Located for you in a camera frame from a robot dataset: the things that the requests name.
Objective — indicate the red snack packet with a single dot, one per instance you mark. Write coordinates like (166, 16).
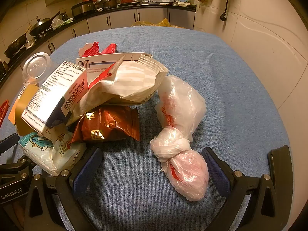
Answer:
(109, 48)

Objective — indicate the black kitchen countertop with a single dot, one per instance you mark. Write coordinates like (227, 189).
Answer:
(156, 6)

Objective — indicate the black steel rice cooker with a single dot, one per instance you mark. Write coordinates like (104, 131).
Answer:
(81, 8)

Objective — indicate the brown cardboard box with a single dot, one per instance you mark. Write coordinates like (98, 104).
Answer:
(24, 108)

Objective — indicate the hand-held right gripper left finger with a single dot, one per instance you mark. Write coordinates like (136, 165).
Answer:
(86, 173)

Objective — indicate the red plastic basket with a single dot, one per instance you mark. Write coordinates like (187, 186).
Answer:
(3, 112)

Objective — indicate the brown snack packet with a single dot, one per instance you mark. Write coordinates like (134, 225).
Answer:
(108, 125)

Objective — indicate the bag of green vegetables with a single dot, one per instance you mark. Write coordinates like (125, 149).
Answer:
(61, 23)

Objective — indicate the torn red wrapper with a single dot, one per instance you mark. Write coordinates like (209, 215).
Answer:
(90, 50)

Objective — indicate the grey base cabinets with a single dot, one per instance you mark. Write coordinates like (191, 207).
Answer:
(149, 16)

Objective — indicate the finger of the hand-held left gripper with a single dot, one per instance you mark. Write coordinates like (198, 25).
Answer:
(8, 142)

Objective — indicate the clear plastic lid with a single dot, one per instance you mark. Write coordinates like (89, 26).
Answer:
(36, 65)

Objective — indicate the white knotted plastic bag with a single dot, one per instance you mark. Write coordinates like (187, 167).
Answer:
(182, 101)

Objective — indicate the long white box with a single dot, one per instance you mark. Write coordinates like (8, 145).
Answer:
(103, 59)

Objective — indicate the blue-printed tissue pack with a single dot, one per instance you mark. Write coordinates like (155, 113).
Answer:
(33, 144)

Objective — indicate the dark frying pan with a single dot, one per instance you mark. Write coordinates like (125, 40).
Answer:
(15, 44)

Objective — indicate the white cartoon tissue packet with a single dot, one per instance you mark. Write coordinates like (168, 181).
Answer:
(67, 156)

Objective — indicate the wok with lid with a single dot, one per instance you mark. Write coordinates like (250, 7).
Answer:
(41, 25)

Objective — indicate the yellow plastic bag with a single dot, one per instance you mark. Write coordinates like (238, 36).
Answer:
(164, 22)

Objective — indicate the grey cooking pot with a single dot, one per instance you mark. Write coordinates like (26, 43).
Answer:
(108, 3)

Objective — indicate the striped white paper bag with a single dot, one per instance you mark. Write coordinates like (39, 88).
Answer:
(130, 81)

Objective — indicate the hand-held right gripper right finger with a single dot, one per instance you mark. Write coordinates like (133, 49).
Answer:
(216, 173)

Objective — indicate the blue tablecloth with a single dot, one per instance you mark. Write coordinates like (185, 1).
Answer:
(134, 185)

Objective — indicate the white barcode medicine box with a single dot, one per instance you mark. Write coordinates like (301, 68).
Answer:
(53, 93)

